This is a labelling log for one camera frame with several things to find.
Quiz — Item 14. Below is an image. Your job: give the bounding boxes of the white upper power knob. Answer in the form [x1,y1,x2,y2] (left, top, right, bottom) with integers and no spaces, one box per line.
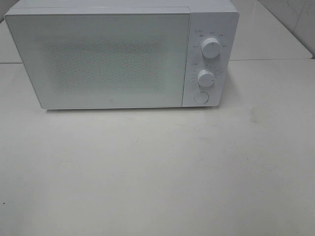
[200,36,221,59]

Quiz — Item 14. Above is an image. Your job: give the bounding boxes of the white microwave oven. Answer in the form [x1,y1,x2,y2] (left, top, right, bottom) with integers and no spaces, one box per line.
[4,0,239,109]

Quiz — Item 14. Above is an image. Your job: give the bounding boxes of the round door release button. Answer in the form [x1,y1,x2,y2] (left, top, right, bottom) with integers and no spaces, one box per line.
[194,92,209,104]

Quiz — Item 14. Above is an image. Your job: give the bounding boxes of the white timer knob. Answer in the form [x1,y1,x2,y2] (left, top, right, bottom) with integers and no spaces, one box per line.
[197,69,215,88]

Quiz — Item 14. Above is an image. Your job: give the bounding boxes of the white microwave door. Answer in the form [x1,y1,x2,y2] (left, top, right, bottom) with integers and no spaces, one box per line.
[6,14,189,109]

